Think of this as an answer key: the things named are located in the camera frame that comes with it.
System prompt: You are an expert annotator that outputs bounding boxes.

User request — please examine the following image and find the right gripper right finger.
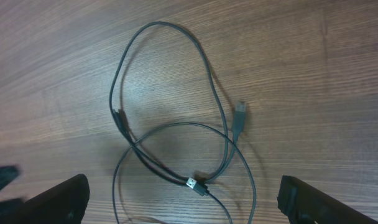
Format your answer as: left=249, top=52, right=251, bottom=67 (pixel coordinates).
left=277, top=175, right=378, bottom=224

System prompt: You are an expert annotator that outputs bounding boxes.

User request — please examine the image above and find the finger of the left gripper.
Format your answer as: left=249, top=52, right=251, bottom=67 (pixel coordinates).
left=0, top=164, right=22, bottom=215

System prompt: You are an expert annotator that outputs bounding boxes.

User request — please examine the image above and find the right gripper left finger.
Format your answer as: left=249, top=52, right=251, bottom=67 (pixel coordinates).
left=0, top=174, right=90, bottom=224

